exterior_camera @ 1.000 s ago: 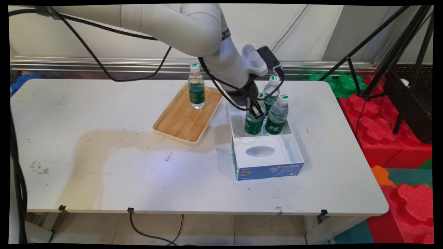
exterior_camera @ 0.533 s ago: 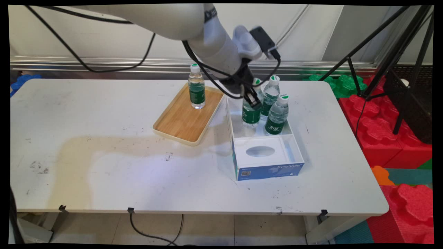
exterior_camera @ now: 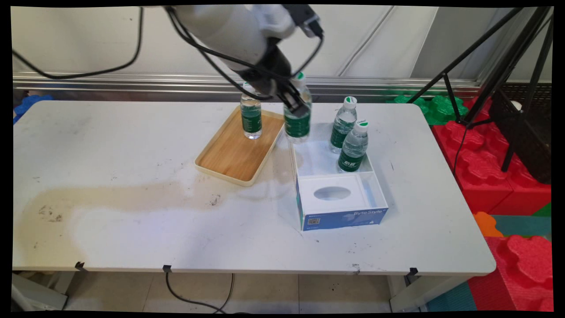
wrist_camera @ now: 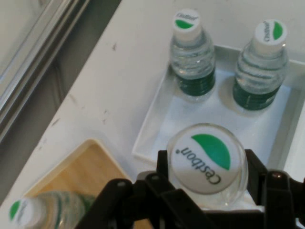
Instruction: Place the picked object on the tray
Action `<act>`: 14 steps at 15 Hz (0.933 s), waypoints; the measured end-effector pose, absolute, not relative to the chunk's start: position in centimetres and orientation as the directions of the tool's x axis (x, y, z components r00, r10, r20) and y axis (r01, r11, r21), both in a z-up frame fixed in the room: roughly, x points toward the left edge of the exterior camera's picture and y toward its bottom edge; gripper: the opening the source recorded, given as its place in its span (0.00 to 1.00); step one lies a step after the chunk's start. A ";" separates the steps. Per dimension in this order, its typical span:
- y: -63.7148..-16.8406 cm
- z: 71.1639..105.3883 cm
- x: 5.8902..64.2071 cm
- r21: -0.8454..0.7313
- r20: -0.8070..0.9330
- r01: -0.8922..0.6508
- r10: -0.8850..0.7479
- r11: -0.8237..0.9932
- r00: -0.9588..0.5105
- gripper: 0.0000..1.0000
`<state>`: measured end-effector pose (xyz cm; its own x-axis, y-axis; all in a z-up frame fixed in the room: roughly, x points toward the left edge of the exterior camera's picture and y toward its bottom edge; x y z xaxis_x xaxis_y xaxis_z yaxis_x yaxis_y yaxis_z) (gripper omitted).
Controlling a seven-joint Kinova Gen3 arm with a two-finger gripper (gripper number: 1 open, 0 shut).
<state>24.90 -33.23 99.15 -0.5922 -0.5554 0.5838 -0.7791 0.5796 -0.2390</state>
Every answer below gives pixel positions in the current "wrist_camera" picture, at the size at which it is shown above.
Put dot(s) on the wooden tray with cream rim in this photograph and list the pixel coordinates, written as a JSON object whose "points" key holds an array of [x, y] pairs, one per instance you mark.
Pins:
{"points": [[78, 167]]}

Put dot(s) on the water bottle with white cap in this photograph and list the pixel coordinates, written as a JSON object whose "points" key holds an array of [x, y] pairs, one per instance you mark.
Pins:
{"points": [[259, 71], [191, 59], [202, 164], [54, 207]]}

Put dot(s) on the white rectangular tray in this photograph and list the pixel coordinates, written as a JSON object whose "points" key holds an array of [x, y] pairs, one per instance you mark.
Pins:
{"points": [[152, 124]]}

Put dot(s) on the aluminium frame rail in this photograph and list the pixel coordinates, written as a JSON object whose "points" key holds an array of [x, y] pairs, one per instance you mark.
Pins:
{"points": [[31, 59]]}

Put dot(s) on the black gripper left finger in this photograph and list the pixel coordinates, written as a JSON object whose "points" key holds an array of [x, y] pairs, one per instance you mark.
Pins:
{"points": [[143, 202]]}

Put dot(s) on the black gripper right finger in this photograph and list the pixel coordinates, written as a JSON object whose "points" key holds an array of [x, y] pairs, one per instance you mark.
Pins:
{"points": [[278, 190]]}

